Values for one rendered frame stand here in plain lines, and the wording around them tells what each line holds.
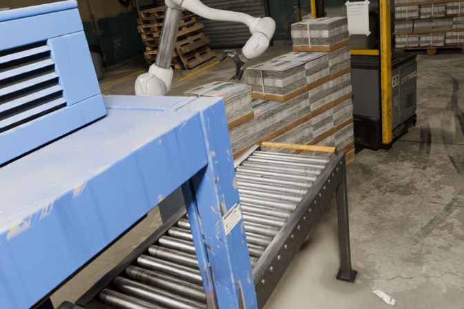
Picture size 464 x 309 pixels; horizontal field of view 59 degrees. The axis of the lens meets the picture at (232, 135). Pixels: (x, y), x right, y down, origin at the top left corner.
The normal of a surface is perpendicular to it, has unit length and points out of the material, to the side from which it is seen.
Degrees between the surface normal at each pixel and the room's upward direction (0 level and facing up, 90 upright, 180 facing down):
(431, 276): 0
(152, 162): 90
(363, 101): 90
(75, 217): 90
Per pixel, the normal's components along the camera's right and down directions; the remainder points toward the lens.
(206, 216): -0.50, 0.39
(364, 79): -0.73, 0.35
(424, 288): -0.15, -0.92
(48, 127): 0.86, 0.06
